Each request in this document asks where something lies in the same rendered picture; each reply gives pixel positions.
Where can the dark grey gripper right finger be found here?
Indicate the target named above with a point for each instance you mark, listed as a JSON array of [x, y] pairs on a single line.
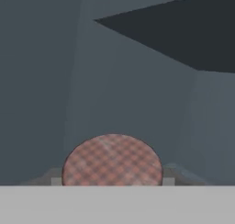
[[177, 176]]

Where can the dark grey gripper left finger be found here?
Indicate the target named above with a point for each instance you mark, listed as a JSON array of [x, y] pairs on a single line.
[[50, 178]]

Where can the jam jar with checkered lid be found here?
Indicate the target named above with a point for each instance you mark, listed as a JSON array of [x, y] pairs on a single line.
[[112, 162]]

